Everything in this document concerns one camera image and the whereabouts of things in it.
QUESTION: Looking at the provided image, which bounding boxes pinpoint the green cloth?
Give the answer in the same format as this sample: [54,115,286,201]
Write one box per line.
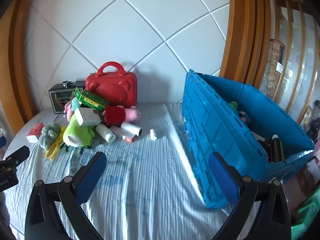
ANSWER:
[290,192,320,240]

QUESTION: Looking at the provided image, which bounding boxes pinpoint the red hard-shell carry case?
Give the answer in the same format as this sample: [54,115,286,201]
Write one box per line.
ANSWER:
[85,61,137,108]

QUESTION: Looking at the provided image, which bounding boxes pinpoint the green cardboard box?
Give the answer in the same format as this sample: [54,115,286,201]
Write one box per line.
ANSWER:
[74,87,110,110]

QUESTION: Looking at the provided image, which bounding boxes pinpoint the red and white tissue packet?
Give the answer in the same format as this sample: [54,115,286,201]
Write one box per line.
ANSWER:
[26,122,44,143]

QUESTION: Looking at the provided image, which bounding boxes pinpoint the grey plush toy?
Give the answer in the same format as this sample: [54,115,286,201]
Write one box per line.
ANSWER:
[38,122,62,147]

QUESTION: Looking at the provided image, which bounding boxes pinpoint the green frog plush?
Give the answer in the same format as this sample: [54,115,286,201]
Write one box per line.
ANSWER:
[62,115,96,147]

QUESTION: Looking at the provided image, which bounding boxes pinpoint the white plastic bottle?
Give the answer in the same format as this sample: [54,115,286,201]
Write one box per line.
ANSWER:
[96,124,116,143]

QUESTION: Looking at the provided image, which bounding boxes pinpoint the wooden frame glass door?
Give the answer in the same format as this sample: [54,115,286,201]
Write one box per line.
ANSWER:
[260,0,320,125]

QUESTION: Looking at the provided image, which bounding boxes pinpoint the white cardboard box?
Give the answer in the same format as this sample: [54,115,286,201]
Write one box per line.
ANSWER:
[74,107,102,127]

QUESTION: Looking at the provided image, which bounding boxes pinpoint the yellow plastic clips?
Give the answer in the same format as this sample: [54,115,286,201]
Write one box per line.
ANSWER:
[44,127,66,160]

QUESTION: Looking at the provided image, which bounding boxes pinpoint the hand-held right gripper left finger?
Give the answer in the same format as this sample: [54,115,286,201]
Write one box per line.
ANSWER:
[24,151,107,240]

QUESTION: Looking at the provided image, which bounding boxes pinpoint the blue plastic crate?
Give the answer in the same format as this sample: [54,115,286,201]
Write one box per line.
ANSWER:
[181,69,315,210]

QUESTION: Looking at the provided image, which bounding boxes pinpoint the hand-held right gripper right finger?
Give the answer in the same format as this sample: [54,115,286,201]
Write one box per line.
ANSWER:
[208,151,292,240]

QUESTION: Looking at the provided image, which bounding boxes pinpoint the white carton with red end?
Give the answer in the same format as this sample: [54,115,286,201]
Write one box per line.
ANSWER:
[110,126,139,143]

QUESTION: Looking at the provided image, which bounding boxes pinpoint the dark bottle with white cap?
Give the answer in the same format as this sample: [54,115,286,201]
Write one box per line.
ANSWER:
[271,134,285,162]

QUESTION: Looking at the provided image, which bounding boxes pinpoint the white cylinder tube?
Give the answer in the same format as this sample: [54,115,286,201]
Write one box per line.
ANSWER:
[121,122,143,136]

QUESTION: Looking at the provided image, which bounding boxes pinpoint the pink pig plush teal shirt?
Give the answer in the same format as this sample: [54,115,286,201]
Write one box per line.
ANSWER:
[64,97,80,120]

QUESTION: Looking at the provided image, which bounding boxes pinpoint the striped white bed sheet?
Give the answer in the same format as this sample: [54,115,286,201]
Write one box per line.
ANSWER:
[2,102,260,240]

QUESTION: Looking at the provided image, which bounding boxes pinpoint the patterned fabric roll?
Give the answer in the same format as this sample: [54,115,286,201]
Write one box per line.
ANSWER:
[260,39,286,93]

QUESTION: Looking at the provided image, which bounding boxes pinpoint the pink pig plush red dress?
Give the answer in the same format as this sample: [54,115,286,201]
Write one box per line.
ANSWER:
[101,106,142,127]

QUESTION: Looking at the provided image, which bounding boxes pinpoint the dark box with metal latch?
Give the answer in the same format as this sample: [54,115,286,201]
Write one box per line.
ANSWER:
[48,80,87,115]

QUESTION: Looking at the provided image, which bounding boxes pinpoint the white padded wooden headboard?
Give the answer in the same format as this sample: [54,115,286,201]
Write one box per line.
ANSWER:
[0,0,272,130]

